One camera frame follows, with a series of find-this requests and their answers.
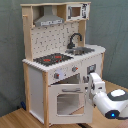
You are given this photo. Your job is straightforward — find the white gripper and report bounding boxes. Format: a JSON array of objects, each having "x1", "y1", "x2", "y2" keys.
[{"x1": 87, "y1": 72, "x2": 106, "y2": 102}]

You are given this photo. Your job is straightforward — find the black faucet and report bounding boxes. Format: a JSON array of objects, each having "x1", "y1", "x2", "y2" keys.
[{"x1": 67, "y1": 33, "x2": 82, "y2": 49}]

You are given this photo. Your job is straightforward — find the white cabinet door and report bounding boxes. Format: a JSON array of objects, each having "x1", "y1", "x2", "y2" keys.
[{"x1": 79, "y1": 55, "x2": 103, "y2": 108}]

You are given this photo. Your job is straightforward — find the red oven knob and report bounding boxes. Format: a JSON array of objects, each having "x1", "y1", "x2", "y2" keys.
[
  {"x1": 72, "y1": 66, "x2": 79, "y2": 73},
  {"x1": 54, "y1": 73, "x2": 60, "y2": 79}
]

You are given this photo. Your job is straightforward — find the wooden toy kitchen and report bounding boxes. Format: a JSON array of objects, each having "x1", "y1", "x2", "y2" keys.
[{"x1": 22, "y1": 2, "x2": 105, "y2": 127}]

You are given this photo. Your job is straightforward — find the toy microwave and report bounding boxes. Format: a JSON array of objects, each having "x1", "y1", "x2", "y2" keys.
[{"x1": 66, "y1": 3, "x2": 90, "y2": 21}]

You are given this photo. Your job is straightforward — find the grey range hood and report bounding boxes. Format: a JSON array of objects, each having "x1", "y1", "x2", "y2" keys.
[{"x1": 35, "y1": 5, "x2": 64, "y2": 27}]

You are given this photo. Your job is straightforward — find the black stovetop red burners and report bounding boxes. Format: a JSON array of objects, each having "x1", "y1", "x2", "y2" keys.
[{"x1": 34, "y1": 53, "x2": 70, "y2": 66}]

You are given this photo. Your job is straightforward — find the grey metal sink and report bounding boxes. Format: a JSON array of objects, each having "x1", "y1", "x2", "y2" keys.
[{"x1": 65, "y1": 47, "x2": 95, "y2": 56}]

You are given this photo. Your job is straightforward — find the white oven door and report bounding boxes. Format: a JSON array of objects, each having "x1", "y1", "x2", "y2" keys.
[{"x1": 49, "y1": 83, "x2": 93, "y2": 124}]

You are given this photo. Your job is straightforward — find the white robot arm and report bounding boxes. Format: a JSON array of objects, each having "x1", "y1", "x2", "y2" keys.
[{"x1": 87, "y1": 73, "x2": 128, "y2": 120}]

